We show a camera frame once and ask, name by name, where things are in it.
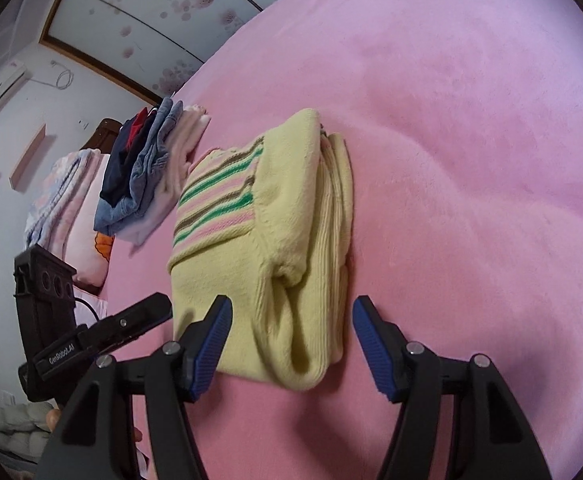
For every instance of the pink wall shelf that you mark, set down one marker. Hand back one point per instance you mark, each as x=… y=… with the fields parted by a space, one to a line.
x=26 y=157

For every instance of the pile of folded clothes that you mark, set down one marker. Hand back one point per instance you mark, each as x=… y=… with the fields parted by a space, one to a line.
x=184 y=157

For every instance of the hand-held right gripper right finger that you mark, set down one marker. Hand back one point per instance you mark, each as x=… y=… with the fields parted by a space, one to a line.
x=371 y=350

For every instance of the wooden headboard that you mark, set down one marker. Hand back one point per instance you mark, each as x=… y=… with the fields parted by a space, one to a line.
x=105 y=132

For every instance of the person's left hand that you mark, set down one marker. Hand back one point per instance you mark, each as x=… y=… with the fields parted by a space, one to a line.
x=54 y=417

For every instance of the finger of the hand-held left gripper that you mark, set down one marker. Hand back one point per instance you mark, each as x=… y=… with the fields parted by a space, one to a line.
x=141 y=317

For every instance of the yellow knit sweater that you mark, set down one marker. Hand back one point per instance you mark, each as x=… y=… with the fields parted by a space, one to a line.
x=291 y=220

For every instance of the navy folded garment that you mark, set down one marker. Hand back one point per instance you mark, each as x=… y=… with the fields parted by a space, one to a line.
x=119 y=170

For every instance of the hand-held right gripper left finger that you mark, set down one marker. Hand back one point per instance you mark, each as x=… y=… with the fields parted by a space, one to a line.
x=211 y=345

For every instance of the folded pastel blanket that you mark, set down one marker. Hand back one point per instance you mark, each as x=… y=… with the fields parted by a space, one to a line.
x=54 y=200

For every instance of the floral sliding wardrobe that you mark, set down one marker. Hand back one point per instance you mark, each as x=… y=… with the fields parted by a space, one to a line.
x=146 y=15

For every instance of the white wall socket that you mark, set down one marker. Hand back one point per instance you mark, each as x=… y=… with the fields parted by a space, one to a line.
x=84 y=124

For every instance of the pink plush blanket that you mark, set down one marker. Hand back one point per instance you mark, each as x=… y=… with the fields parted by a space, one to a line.
x=446 y=160

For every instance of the cream quilted bedding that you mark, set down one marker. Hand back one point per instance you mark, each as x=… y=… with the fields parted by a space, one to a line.
x=11 y=425

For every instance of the red folded garment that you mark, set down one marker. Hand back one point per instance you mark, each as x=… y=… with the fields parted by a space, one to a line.
x=139 y=127

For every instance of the blue denim jeans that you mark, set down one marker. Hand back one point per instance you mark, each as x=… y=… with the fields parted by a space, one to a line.
x=149 y=172

